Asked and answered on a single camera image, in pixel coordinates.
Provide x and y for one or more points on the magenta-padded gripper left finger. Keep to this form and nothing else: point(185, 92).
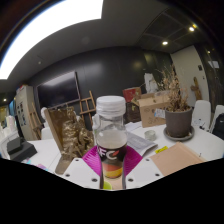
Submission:
point(80, 171)

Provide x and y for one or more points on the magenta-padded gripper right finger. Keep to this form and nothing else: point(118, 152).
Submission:
point(143, 171)

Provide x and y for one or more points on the clear bottle with black label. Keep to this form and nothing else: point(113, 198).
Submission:
point(111, 140)

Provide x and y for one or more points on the yellow sticky note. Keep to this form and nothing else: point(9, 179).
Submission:
point(161, 149)

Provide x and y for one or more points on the brown sculpture on wooden base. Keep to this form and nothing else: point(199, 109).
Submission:
point(75, 136)

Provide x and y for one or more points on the light wooden board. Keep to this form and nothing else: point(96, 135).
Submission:
point(176, 158)

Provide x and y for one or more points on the small glass jar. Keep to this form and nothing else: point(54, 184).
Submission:
point(150, 135)

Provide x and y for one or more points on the colourful book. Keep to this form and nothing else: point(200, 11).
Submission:
point(33, 164)

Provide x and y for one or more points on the grey plant saucer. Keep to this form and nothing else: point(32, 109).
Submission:
point(180, 138)

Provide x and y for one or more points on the black case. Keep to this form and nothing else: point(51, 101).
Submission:
point(14, 145)
point(25, 153)

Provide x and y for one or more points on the brown cardboard box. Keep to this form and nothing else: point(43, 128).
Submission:
point(148, 113)

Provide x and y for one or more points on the dried plant in grey pot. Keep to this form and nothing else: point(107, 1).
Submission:
point(178, 123)

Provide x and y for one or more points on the tall wooden easel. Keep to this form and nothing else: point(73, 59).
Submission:
point(36, 120)

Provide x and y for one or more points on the white plaster bust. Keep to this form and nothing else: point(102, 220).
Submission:
point(43, 112)

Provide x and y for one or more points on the small wooden easel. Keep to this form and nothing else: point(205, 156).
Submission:
point(93, 103)

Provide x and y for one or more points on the red box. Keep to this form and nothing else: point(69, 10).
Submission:
point(131, 94)

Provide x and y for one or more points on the black backpack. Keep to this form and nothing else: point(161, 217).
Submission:
point(219, 126)

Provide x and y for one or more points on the white wrapped figure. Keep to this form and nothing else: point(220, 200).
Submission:
point(150, 83)

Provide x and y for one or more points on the wooden figure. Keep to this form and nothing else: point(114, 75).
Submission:
point(196, 88)

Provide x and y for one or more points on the ceiling spot lights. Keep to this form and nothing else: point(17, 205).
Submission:
point(165, 43)

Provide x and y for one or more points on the black wall screen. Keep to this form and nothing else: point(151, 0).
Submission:
point(58, 90)

